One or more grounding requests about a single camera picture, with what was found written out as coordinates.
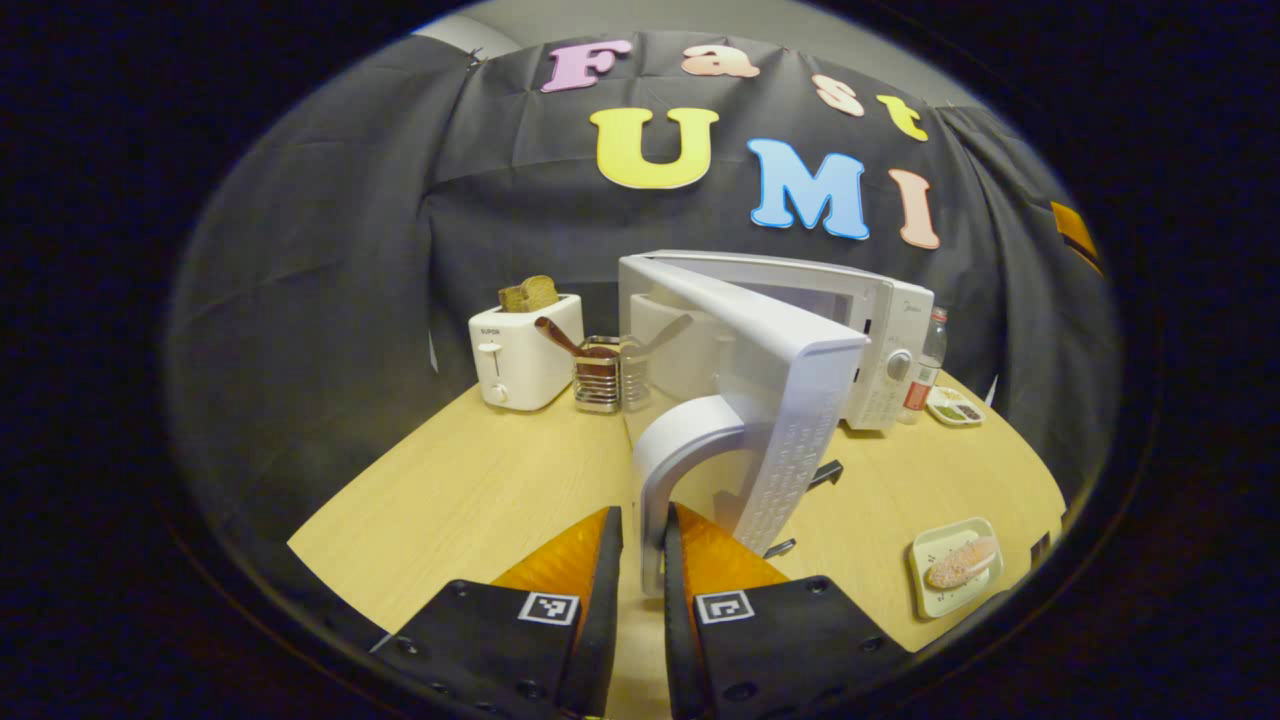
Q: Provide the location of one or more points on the brown bread slice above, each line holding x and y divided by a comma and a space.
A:
530, 295

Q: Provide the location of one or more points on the white microwave oven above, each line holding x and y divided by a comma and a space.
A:
800, 350

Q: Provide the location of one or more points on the metal utensil holder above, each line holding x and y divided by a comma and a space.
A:
597, 385

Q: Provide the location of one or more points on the white toaster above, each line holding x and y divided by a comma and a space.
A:
520, 360

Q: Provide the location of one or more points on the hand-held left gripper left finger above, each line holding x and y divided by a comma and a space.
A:
600, 620

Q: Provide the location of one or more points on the white divided bean dish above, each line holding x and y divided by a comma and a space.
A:
955, 408

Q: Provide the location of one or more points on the pinkish speckled bread roll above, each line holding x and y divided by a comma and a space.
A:
962, 562

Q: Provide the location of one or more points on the clear plastic bottle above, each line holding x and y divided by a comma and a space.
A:
925, 370

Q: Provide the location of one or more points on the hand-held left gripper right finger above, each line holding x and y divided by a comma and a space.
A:
678, 640

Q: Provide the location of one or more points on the pale green square plate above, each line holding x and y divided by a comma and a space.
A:
940, 600

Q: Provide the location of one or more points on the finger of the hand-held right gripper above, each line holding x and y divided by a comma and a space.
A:
1075, 232

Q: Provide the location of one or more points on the black backdrop cloth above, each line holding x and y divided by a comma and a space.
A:
350, 250

